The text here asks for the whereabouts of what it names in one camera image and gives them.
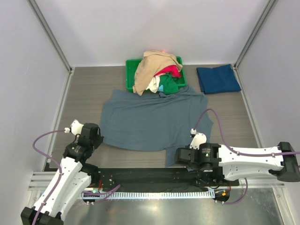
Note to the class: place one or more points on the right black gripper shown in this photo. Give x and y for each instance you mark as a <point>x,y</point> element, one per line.
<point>192,166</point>

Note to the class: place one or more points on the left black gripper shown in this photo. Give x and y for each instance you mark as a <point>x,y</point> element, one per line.
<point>99,139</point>

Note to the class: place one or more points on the grey-blue t shirt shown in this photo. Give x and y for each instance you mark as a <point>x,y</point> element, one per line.
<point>154,121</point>

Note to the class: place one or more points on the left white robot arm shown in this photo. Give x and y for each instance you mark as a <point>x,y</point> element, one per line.
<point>74,174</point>

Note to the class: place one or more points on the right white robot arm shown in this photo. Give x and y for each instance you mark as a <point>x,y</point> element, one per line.
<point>216,164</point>

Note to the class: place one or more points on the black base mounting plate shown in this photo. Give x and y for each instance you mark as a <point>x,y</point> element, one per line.
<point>158,180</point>

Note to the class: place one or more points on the green t shirt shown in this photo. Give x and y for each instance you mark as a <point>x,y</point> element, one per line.
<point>169,84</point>

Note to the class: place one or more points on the light blue t shirt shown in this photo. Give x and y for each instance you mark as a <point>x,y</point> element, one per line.
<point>161,88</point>

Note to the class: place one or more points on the white t shirt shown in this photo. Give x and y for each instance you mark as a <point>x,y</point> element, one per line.
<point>154,84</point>

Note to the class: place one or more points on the green plastic bin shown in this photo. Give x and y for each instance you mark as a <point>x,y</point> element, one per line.
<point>131,67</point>

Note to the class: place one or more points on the folded dark blue t shirt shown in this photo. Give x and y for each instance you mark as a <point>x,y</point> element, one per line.
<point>217,79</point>

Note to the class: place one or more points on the red t shirt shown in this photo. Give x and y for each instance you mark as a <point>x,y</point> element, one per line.
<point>173,70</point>

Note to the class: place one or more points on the beige t shirt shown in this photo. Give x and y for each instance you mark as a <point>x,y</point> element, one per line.
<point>152,62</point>

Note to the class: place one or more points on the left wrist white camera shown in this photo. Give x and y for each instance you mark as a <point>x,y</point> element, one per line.
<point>75,128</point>

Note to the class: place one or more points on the wrist white camera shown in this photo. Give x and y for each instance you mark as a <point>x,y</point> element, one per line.
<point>75,128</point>
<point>197,139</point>

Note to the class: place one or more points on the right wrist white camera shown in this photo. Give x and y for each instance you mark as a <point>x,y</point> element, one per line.
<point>197,139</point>

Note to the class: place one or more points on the white slotted cable duct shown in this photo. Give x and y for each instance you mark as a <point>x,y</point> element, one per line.
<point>145,196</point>

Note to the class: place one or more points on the aluminium frame rail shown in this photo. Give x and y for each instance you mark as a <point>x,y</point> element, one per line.
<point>40,181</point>

